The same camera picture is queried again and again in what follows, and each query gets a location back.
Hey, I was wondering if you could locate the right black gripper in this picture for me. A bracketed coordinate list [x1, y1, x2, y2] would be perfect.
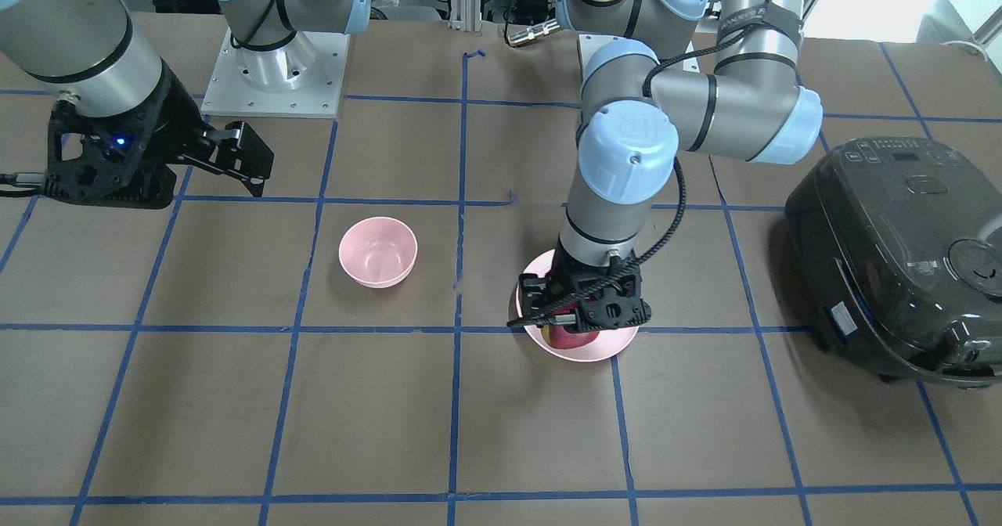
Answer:
[41, 67, 273, 209]

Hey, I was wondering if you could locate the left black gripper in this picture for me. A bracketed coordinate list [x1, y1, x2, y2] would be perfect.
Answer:
[517, 248, 652, 333]

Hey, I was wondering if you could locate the red apple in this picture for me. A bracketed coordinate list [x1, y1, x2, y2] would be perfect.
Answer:
[542, 324, 601, 351]

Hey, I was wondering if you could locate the pink bowl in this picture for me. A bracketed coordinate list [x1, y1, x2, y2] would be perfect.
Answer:
[337, 216, 419, 288]

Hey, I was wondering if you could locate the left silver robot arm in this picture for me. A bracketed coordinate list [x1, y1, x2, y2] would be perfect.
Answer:
[509, 0, 823, 333]

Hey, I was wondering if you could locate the pink plate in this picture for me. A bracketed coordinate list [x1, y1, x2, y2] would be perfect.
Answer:
[513, 248, 641, 363]

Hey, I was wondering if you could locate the dark grey rice cooker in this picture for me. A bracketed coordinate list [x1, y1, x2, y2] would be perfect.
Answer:
[784, 137, 1001, 388]

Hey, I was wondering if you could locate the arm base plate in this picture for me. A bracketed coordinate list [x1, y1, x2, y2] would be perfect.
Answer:
[200, 31, 351, 119]

